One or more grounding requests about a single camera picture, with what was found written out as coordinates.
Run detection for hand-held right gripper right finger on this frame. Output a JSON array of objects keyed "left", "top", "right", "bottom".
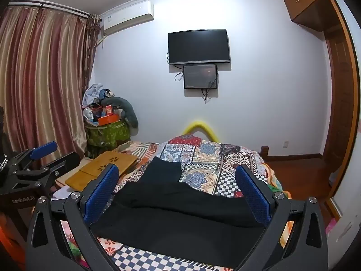
[{"left": 235, "top": 164, "right": 329, "bottom": 271}]

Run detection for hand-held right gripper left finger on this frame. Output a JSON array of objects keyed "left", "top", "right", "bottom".
[{"left": 25, "top": 164, "right": 125, "bottom": 271}]

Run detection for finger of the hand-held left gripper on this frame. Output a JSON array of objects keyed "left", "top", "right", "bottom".
[
  {"left": 7, "top": 142, "right": 58, "bottom": 173},
  {"left": 14, "top": 152, "right": 81, "bottom": 188}
]

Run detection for black pants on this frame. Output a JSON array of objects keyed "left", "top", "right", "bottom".
[{"left": 90, "top": 182, "right": 271, "bottom": 270}]

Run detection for folded dark teal pants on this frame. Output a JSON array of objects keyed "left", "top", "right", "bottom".
[{"left": 139, "top": 156, "right": 182, "bottom": 186}]

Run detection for orange floral quilt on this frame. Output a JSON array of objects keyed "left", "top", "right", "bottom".
[{"left": 264, "top": 161, "right": 292, "bottom": 199}]

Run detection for white crumpled cloth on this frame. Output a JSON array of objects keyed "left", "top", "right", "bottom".
[{"left": 51, "top": 185, "right": 71, "bottom": 201}]

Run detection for wooden lap desk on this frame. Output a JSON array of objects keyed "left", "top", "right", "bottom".
[{"left": 65, "top": 150, "right": 139, "bottom": 192}]

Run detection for green bag with clutter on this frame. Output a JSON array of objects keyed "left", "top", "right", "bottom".
[{"left": 85, "top": 120, "right": 131, "bottom": 159}]

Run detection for orange box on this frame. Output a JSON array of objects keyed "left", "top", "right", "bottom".
[{"left": 98, "top": 114, "right": 119, "bottom": 126}]

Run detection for patchwork printed blanket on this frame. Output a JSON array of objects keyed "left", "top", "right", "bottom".
[{"left": 51, "top": 134, "right": 292, "bottom": 271}]

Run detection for striped pink curtain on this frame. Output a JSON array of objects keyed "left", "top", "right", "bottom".
[{"left": 0, "top": 4, "right": 101, "bottom": 173}]

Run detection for pile of pale clothes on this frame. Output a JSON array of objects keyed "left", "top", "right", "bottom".
[{"left": 82, "top": 83, "right": 116, "bottom": 109}]

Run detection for grey plush toy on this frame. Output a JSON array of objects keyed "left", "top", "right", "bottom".
[{"left": 102, "top": 96, "right": 139, "bottom": 127}]

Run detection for yellow foam tube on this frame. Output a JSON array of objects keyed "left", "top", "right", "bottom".
[{"left": 182, "top": 121, "right": 219, "bottom": 142}]

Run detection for wooden door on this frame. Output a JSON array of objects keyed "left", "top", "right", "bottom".
[{"left": 323, "top": 27, "right": 354, "bottom": 173}]

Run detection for white air conditioner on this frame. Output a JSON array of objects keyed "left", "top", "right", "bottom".
[{"left": 100, "top": 1, "right": 155, "bottom": 36}]

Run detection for wooden overhead cabinet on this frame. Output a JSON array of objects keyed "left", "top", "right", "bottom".
[{"left": 283, "top": 0, "right": 335, "bottom": 32}]

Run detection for black cable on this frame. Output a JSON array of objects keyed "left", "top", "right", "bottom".
[
  {"left": 201, "top": 80, "right": 217, "bottom": 103},
  {"left": 174, "top": 63, "right": 185, "bottom": 81}
]

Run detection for small black wall monitor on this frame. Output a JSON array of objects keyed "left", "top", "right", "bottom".
[{"left": 183, "top": 64, "right": 218, "bottom": 90}]

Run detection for curtain rail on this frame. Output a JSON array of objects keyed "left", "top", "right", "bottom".
[{"left": 8, "top": 1, "right": 100, "bottom": 20}]

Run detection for black wall television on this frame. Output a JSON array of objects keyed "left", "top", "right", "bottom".
[{"left": 168, "top": 29, "right": 232, "bottom": 65}]

